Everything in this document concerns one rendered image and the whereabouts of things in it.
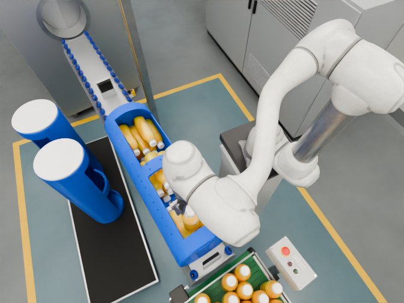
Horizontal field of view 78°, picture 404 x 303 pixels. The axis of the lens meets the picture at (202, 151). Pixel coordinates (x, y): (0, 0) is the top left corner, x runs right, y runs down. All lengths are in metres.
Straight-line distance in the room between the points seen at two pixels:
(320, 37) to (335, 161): 2.22
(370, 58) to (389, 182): 2.38
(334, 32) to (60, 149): 1.47
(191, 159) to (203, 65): 3.03
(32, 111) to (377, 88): 1.84
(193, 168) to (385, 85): 0.53
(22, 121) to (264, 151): 1.62
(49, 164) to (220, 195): 1.26
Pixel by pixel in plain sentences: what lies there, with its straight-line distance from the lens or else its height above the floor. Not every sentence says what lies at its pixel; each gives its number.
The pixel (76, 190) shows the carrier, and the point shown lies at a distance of 1.73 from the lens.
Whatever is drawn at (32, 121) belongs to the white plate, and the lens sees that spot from 1.93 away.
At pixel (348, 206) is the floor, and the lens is 2.78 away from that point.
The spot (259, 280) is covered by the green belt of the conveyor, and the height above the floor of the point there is 0.90.
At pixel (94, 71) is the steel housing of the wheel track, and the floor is 0.93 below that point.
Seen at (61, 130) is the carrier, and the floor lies 0.93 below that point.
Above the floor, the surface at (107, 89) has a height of 1.02.
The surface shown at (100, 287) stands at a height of 0.15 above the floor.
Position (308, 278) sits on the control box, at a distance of 1.28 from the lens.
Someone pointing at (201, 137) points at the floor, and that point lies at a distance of 2.77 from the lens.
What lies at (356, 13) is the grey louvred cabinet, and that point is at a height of 1.41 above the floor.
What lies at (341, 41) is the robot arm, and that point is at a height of 1.86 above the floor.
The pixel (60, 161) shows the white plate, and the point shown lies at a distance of 1.65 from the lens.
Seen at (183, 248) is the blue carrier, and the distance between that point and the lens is 1.12.
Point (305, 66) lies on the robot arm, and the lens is 0.79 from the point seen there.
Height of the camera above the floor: 2.30
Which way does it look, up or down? 59 degrees down
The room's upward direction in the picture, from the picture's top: straight up
